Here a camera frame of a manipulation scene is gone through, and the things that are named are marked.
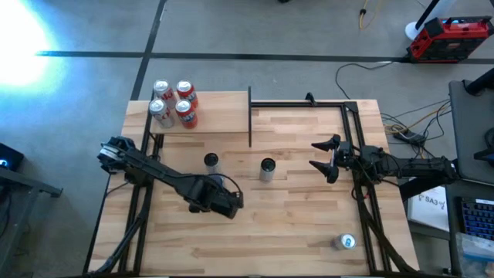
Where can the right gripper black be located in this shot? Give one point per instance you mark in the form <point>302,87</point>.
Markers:
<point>349,158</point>

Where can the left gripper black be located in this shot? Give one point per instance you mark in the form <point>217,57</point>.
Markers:
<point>225,202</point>

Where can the white Celsius palm can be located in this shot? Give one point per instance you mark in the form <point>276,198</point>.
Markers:
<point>267,165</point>
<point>211,159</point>

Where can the orange Fanta can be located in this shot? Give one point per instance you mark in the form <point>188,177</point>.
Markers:
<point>185,88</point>
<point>184,108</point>

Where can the silver Diet Coke can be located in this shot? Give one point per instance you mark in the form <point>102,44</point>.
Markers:
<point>157,106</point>
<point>162,87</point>

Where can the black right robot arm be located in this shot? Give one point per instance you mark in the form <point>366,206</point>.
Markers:
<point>417,168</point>

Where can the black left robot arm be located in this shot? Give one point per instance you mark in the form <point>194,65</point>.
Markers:
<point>154,170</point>

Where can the black clamp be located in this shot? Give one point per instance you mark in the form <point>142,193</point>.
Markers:
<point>310,98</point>

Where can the black power strip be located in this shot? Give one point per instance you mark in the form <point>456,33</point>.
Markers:
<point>410,136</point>

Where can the white printed paper sheet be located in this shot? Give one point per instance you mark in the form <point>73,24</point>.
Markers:
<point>428,208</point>

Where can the grey side desk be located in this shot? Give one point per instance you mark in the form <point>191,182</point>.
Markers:
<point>469,127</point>

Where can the white round stand base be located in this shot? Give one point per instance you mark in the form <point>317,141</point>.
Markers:
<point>415,30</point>

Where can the black laptop keyboard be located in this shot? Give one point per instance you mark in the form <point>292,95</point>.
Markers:
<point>478,220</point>

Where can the red black tool case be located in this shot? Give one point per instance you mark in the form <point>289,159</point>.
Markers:
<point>451,40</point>

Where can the clear plastic bag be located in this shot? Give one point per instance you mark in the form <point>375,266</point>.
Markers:
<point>476,255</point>

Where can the black box with blue light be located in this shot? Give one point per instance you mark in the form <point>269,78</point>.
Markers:
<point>9,154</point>

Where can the black aluminium table frame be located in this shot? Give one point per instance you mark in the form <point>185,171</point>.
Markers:
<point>293,104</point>

